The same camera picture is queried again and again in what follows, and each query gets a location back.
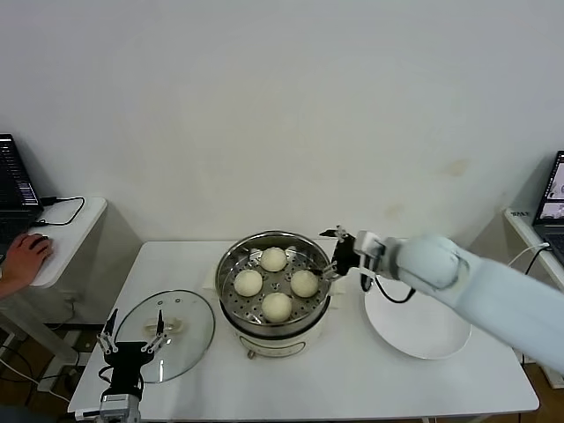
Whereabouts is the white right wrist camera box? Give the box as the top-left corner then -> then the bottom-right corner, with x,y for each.
354,229 -> 387,270

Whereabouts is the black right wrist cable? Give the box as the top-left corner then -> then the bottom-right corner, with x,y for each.
359,266 -> 418,305

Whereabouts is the glass lid with cream handle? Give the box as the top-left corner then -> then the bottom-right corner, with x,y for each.
114,289 -> 218,383

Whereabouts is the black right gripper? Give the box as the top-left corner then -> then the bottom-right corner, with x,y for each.
310,224 -> 361,281

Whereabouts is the white round plate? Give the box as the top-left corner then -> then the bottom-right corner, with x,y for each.
363,281 -> 472,360

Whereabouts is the grey laptop with image windows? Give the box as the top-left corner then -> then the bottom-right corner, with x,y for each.
531,151 -> 564,265

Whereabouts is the black laptop cable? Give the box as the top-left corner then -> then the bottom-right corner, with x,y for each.
33,196 -> 87,229

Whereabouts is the white cable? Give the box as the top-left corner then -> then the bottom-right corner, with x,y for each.
506,241 -> 551,268

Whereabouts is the person's bare forearm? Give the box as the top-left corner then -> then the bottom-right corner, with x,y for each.
0,263 -> 21,301

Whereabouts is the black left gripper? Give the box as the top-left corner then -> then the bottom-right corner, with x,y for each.
97,308 -> 171,397

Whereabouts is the white side table with mouse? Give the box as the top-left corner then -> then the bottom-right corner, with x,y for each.
0,197 -> 109,369

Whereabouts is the white steamed baozi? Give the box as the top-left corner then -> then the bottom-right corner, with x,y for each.
259,246 -> 288,273
262,292 -> 293,323
234,269 -> 264,297
290,270 -> 319,299

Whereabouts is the cream electric cooker base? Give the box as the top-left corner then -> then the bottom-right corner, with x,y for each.
219,281 -> 344,361

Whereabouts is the stainless steel steamer basket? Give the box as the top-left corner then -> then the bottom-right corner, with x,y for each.
203,228 -> 349,326

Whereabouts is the person's bare hand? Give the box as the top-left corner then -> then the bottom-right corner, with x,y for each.
6,233 -> 55,290

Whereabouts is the black laptop with dark screen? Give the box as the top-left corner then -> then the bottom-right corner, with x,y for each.
0,133 -> 46,261

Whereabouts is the white side table with label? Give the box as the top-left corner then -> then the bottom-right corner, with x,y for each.
504,207 -> 564,391

